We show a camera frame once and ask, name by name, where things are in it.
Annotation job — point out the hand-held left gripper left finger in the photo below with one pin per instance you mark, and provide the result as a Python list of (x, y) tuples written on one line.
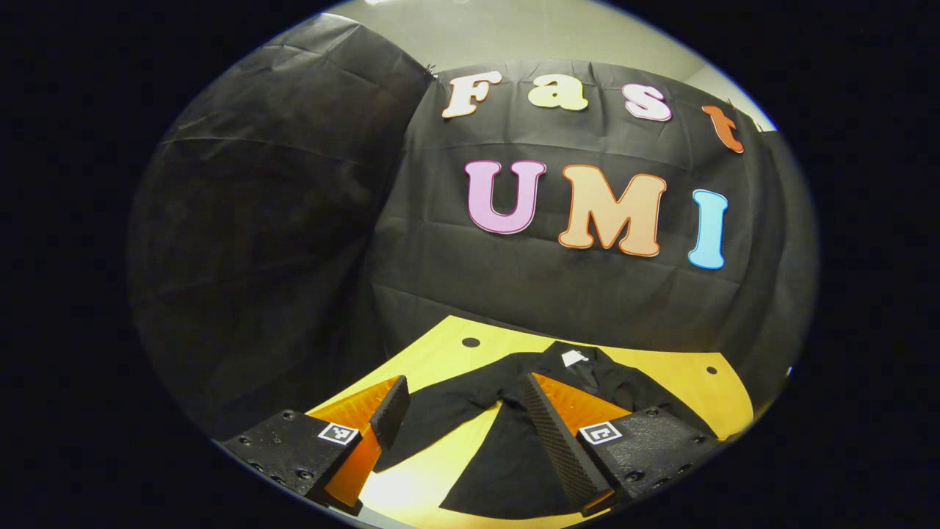
[(391, 411)]

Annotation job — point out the black button-up garment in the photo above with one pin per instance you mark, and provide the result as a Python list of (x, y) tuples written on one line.
[(507, 455)]

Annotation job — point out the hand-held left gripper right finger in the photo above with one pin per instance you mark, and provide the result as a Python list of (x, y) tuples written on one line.
[(558, 441)]

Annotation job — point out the black backdrop cloth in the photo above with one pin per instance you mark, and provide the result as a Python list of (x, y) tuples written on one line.
[(558, 294)]

